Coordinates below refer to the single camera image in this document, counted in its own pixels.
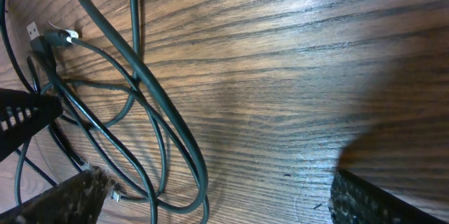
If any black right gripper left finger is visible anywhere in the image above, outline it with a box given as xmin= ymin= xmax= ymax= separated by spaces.
xmin=1 ymin=166 xmax=116 ymax=224

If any black usb cable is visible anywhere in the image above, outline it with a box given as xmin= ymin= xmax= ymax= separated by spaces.
xmin=61 ymin=0 xmax=210 ymax=224
xmin=0 ymin=0 xmax=169 ymax=224

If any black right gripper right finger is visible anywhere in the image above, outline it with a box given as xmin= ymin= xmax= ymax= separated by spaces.
xmin=329 ymin=169 xmax=445 ymax=224

